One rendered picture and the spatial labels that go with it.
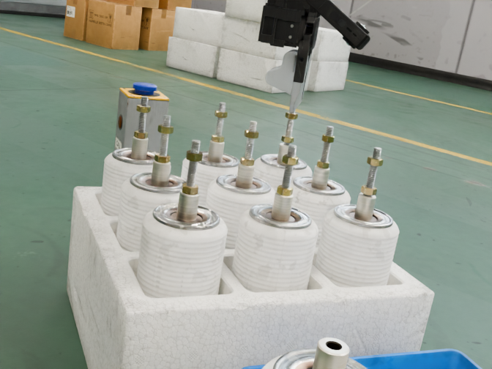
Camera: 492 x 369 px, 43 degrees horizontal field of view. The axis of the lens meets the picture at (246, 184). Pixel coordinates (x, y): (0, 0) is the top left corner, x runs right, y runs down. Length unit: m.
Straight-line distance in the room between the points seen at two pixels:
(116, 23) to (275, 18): 3.59
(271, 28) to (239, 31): 2.66
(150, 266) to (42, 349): 0.28
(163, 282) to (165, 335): 0.06
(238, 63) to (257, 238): 2.91
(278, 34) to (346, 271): 0.37
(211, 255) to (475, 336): 0.61
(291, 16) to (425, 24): 5.33
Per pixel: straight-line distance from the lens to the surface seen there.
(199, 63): 3.79
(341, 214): 0.80
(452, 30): 6.15
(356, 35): 0.95
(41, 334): 0.95
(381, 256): 0.79
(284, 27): 0.95
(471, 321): 1.23
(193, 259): 0.68
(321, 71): 3.83
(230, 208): 0.82
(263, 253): 0.72
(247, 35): 3.57
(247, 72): 3.56
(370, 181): 0.79
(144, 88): 1.06
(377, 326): 0.80
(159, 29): 4.77
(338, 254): 0.79
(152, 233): 0.68
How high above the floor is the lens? 0.50
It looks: 17 degrees down
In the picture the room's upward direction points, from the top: 9 degrees clockwise
